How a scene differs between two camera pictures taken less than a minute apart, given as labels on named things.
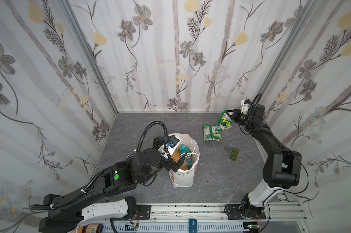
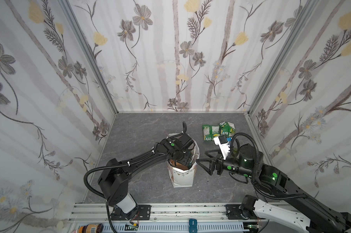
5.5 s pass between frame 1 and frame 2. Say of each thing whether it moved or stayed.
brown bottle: stayed
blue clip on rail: stayed
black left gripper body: moved
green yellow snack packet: moved
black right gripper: moved
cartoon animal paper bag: stayed
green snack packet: stayed
